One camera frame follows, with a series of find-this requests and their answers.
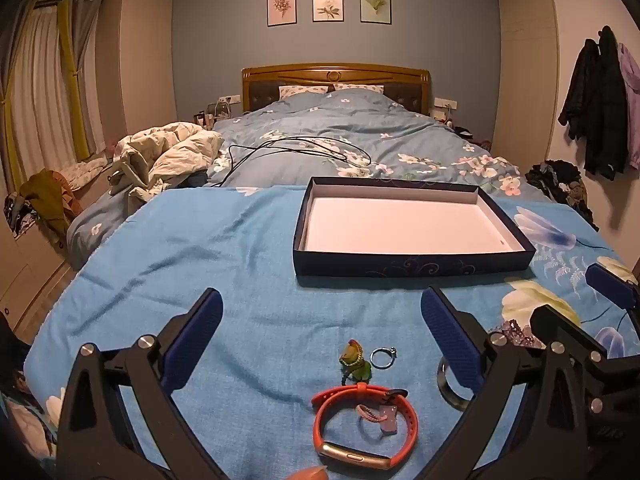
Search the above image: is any white framed flower picture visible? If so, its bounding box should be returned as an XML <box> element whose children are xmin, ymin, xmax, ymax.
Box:
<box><xmin>312</xmin><ymin>0</ymin><xmax>344</xmax><ymax>23</ymax></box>

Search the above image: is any dark nightstand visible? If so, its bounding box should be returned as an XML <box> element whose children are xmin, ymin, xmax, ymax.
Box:
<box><xmin>450</xmin><ymin>127</ymin><xmax>493</xmax><ymax>154</ymax></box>

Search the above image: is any tortoiseshell bangle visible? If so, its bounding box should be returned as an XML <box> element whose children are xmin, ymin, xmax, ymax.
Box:
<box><xmin>436</xmin><ymin>357</ymin><xmax>473</xmax><ymax>403</ymax></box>

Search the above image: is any bright blue floral cloth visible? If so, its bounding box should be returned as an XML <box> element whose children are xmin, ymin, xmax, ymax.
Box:
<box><xmin>22</xmin><ymin>185</ymin><xmax>640</xmax><ymax>480</ymax></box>

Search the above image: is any grey and yellow curtain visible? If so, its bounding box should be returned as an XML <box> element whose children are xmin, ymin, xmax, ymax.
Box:
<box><xmin>0</xmin><ymin>0</ymin><xmax>36</xmax><ymax>196</ymax></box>
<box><xmin>56</xmin><ymin>0</ymin><xmax>106</xmax><ymax>158</ymax></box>

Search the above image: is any pile of dark clothes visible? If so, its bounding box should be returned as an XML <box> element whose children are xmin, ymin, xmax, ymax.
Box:
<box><xmin>525</xmin><ymin>159</ymin><xmax>601</xmax><ymax>231</ymax></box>

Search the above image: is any beige built-in wardrobe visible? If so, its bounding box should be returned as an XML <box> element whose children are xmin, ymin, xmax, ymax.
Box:
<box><xmin>497</xmin><ymin>0</ymin><xmax>558</xmax><ymax>161</ymax></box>
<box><xmin>102</xmin><ymin>0</ymin><xmax>176</xmax><ymax>146</ymax></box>

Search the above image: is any beige drawer cabinet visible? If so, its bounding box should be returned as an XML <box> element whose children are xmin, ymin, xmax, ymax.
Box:
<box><xmin>0</xmin><ymin>230</ymin><xmax>71</xmax><ymax>331</ymax></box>

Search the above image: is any white sheer curtain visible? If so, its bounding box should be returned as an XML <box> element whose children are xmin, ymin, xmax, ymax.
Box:
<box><xmin>10</xmin><ymin>7</ymin><xmax>76</xmax><ymax>181</ymax></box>

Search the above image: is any navy blue shallow box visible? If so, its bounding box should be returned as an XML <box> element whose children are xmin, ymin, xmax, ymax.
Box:
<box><xmin>292</xmin><ymin>176</ymin><xmax>537</xmax><ymax>277</ymax></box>

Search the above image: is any wooden bed headboard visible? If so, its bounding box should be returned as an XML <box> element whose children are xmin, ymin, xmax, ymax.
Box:
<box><xmin>241</xmin><ymin>63</ymin><xmax>432</xmax><ymax>117</ymax></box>

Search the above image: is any olive green garment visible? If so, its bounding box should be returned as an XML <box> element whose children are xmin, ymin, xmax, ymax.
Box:
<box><xmin>20</xmin><ymin>169</ymin><xmax>71</xmax><ymax>231</ymax></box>

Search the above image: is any short black jacket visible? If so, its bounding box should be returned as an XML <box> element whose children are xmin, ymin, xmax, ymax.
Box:
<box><xmin>558</xmin><ymin>38</ymin><xmax>601</xmax><ymax>142</ymax></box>

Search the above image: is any long black puffer jacket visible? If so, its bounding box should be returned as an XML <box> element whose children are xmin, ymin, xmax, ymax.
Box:
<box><xmin>582</xmin><ymin>25</ymin><xmax>630</xmax><ymax>181</ymax></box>

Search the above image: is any purple beaded bracelet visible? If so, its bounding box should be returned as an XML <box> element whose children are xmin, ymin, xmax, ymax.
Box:
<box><xmin>487</xmin><ymin>317</ymin><xmax>543</xmax><ymax>351</ymax></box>

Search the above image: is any floral pillow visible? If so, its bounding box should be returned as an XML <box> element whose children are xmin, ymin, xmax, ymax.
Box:
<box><xmin>332</xmin><ymin>82</ymin><xmax>386</xmax><ymax>95</ymax></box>
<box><xmin>278</xmin><ymin>85</ymin><xmax>331</xmax><ymax>101</ymax></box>

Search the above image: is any black cable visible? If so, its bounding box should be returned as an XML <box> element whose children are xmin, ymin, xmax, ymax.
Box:
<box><xmin>217</xmin><ymin>136</ymin><xmax>373</xmax><ymax>188</ymax></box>

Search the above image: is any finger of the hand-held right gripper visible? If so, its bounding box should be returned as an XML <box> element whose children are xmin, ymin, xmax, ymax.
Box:
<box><xmin>585</xmin><ymin>262</ymin><xmax>640</xmax><ymax>313</ymax></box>
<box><xmin>531</xmin><ymin>304</ymin><xmax>640</xmax><ymax>413</ymax></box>

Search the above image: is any white patterned blanket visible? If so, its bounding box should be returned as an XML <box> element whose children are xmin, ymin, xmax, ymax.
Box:
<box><xmin>65</xmin><ymin>155</ymin><xmax>108</xmax><ymax>191</ymax></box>

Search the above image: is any group of cosmetic bottles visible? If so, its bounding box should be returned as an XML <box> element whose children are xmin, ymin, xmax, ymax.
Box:
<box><xmin>194</xmin><ymin>101</ymin><xmax>233</xmax><ymax>129</ymax></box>

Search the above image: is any pink stone charm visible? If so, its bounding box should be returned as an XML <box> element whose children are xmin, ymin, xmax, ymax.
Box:
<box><xmin>356</xmin><ymin>402</ymin><xmax>401</xmax><ymax>436</ymax></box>

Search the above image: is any silver ring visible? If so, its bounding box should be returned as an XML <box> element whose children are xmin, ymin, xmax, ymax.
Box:
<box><xmin>370</xmin><ymin>346</ymin><xmax>398</xmax><ymax>370</ymax></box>

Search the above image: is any green framed flower picture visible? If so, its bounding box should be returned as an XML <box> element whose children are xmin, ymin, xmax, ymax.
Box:
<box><xmin>359</xmin><ymin>0</ymin><xmax>392</xmax><ymax>25</ymax></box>

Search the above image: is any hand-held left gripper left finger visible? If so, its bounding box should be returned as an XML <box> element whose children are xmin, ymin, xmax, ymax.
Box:
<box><xmin>56</xmin><ymin>287</ymin><xmax>236</xmax><ymax>480</ymax></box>

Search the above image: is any pink framed flower picture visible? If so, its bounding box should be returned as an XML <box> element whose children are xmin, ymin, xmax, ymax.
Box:
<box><xmin>266</xmin><ymin>0</ymin><xmax>297</xmax><ymax>28</ymax></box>

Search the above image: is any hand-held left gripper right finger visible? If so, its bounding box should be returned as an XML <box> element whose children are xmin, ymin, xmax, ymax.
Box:
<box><xmin>420</xmin><ymin>287</ymin><xmax>588</xmax><ymax>480</ymax></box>

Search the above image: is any green pendant charm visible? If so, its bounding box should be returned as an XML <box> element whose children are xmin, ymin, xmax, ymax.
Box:
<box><xmin>338</xmin><ymin>339</ymin><xmax>373</xmax><ymax>386</ymax></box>

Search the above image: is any grey-blue floral duvet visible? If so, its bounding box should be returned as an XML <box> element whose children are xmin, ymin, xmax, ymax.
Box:
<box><xmin>65</xmin><ymin>91</ymin><xmax>551</xmax><ymax>271</ymax></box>

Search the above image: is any orange smartwatch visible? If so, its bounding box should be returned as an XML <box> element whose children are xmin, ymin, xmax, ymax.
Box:
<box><xmin>311</xmin><ymin>382</ymin><xmax>418</xmax><ymax>471</ymax></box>

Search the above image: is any cream puffy comforter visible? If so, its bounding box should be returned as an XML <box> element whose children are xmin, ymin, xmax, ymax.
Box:
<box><xmin>109</xmin><ymin>122</ymin><xmax>225</xmax><ymax>206</ymax></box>

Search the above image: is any lilac jacket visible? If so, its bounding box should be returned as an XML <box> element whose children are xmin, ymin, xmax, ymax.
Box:
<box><xmin>617</xmin><ymin>42</ymin><xmax>640</xmax><ymax>171</ymax></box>

